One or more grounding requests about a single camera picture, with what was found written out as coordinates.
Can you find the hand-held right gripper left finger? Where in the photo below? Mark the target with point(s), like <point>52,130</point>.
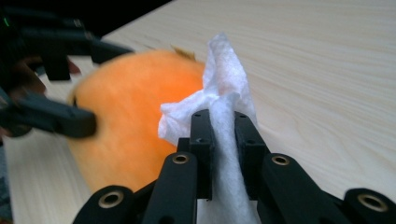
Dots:
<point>202,146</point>

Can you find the orange round fruit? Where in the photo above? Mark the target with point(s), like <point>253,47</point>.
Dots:
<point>134,118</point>

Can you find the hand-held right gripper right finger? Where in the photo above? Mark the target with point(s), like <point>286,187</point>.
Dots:
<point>249,146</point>

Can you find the white wet wipe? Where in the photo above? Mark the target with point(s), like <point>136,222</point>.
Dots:
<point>224,93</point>

